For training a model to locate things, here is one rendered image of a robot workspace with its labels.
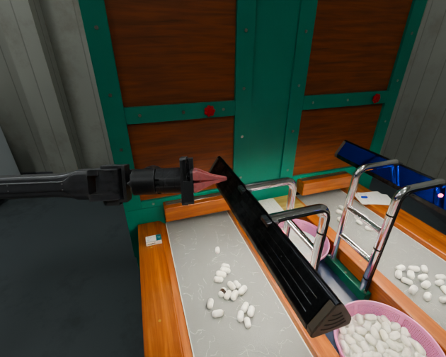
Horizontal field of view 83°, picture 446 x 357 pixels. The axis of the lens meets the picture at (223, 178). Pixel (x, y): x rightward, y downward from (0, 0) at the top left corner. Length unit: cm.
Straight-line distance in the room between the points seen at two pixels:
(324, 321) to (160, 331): 49
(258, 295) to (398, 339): 40
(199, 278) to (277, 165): 64
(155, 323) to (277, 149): 85
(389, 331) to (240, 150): 79
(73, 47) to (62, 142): 100
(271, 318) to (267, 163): 67
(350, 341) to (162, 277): 59
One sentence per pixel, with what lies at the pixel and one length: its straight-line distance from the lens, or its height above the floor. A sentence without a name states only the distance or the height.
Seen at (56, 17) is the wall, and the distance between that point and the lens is 326.
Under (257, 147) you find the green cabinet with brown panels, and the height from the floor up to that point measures 105.
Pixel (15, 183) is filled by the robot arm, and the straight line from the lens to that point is 66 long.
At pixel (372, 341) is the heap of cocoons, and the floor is 74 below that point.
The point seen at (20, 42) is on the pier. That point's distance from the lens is 324.
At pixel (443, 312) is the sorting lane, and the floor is 74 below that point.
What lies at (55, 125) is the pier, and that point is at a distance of 329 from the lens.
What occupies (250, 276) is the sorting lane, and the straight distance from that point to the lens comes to 96.
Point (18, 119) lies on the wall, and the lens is 369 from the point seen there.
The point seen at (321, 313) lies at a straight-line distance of 48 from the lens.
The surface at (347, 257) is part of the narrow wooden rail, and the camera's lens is 110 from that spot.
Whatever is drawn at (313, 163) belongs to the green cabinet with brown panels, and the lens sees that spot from 138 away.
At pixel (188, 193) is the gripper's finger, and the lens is 53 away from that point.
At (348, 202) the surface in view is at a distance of 97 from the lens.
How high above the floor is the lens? 146
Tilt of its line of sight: 28 degrees down
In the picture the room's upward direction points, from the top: straight up
